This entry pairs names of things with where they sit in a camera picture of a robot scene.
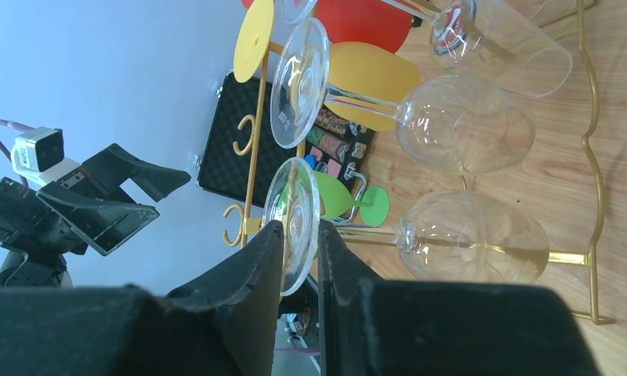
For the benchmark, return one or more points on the orange wine glass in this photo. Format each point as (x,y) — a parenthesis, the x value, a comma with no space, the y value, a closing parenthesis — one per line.
(358,81)

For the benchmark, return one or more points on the blue round chip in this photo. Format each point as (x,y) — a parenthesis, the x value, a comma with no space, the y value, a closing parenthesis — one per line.
(311,160)

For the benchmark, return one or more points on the clear wine glass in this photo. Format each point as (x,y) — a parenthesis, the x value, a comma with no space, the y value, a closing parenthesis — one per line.
(465,126)
(448,235)
(491,41)

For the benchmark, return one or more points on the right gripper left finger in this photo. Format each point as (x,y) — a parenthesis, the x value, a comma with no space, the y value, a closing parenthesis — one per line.
(220,323)

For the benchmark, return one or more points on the green wine glass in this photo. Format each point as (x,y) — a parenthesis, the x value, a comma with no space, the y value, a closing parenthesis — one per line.
(336,200)

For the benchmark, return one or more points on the black poker chip case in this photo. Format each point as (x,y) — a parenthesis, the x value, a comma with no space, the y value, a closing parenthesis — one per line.
(338,145)

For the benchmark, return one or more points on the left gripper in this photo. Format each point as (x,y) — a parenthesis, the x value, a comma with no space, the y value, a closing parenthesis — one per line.
(100,214)

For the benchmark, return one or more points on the clear wine glass front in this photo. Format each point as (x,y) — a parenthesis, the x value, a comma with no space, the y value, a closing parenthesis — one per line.
(448,235)

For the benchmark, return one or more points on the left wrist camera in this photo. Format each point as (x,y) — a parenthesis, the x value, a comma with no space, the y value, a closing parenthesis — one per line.
(38,156)

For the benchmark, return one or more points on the gold wire glass rack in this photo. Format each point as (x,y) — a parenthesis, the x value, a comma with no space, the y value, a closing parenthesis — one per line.
(464,122)

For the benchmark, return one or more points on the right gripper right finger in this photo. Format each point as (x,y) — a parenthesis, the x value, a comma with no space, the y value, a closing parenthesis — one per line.
(373,326)

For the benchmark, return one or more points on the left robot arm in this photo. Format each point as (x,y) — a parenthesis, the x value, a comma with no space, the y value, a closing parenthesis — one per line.
(22,270)

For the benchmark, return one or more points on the red wine glass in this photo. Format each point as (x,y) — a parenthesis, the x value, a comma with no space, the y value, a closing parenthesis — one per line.
(365,20)

